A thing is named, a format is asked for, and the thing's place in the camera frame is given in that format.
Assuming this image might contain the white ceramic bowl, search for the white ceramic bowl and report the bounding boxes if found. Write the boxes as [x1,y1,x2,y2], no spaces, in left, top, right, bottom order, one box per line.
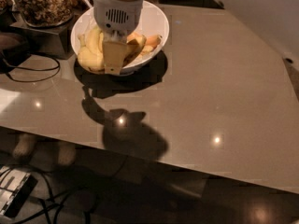
[71,1,169,76]

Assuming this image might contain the yellow banana bunch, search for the yellow banana bunch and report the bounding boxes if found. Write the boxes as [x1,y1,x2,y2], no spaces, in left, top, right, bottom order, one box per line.
[77,25,147,74]

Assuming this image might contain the black cables on floor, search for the black cables on floor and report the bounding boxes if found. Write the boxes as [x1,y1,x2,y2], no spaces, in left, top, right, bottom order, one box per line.
[12,171,94,224]

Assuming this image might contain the black cable on table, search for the black cable on table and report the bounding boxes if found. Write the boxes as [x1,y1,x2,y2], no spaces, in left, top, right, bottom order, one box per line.
[0,52,61,84]

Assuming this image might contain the silver black box on floor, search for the silver black box on floor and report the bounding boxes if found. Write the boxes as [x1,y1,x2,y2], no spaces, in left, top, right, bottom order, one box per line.
[0,166,37,218]

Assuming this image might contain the beige socked foot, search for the beige socked foot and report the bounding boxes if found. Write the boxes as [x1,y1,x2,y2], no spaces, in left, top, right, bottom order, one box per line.
[57,141,77,166]
[12,133,36,160]

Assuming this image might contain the loose bananas in bowl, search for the loose bananas in bowl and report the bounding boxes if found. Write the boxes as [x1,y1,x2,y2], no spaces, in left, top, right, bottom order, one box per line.
[139,35,162,56]

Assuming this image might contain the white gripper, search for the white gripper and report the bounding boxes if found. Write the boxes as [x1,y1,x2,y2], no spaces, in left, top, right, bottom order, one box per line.
[93,0,143,75]

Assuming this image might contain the grey metal stand block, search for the grey metal stand block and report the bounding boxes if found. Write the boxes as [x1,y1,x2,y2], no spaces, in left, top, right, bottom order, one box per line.
[9,16,77,59]

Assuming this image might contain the beige socked left foot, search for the beige socked left foot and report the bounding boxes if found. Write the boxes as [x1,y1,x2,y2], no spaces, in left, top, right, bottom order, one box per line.
[12,133,36,160]

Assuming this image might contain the beige socked right foot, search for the beige socked right foot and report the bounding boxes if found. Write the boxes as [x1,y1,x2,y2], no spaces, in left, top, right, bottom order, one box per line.
[57,141,77,166]

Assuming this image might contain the glass jar of granola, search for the glass jar of granola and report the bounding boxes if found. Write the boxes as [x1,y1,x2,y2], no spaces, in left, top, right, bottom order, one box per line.
[13,0,73,28]

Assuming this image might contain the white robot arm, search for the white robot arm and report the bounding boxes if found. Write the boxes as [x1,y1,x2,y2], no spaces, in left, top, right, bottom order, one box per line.
[95,0,299,71]

